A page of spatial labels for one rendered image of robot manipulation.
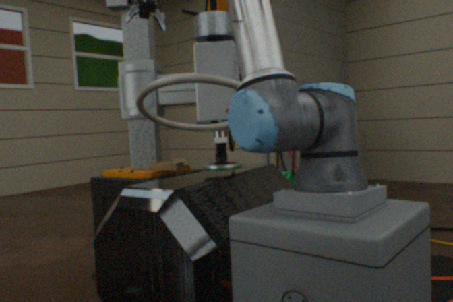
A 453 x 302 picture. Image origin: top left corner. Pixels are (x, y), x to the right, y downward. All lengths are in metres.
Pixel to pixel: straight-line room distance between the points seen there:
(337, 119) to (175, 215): 0.97
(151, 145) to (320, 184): 2.08
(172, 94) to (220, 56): 0.82
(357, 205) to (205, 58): 1.42
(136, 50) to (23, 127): 5.34
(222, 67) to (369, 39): 5.23
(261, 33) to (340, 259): 0.55
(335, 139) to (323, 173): 0.09
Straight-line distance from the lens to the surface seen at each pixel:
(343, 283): 0.93
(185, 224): 1.75
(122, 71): 2.99
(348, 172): 1.03
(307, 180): 1.03
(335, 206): 0.98
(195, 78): 1.39
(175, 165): 2.78
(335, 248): 0.91
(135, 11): 1.73
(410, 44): 7.00
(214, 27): 2.18
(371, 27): 7.24
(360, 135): 5.98
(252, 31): 1.01
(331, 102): 1.03
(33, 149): 8.20
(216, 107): 2.16
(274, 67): 0.98
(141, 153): 2.98
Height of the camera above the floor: 1.10
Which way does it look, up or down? 4 degrees down
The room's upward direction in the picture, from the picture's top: 3 degrees counter-clockwise
